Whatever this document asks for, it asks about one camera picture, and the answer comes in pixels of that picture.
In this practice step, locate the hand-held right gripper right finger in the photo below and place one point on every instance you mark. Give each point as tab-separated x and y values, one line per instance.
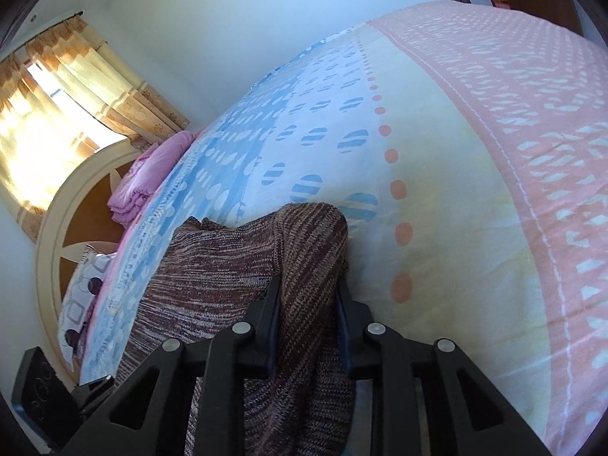
344	327

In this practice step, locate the white patterned pillow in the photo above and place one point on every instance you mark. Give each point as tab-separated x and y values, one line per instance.
80	304

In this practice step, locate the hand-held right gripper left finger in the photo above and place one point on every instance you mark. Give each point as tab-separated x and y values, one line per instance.
270	323

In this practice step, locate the dark curtain rod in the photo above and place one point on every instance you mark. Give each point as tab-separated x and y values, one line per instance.
47	30

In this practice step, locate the brown knitted sweater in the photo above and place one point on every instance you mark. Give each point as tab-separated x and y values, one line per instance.
304	256

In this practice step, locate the folded pink quilt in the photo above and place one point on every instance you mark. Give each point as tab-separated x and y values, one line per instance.
147	171

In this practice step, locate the blue dotted printed blanket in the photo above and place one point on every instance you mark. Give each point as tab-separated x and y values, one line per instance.
451	175

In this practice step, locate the yellow floral curtain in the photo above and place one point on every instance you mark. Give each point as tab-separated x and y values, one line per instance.
71	80

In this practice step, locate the cream and wood headboard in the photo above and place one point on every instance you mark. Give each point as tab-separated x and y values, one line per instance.
90	218

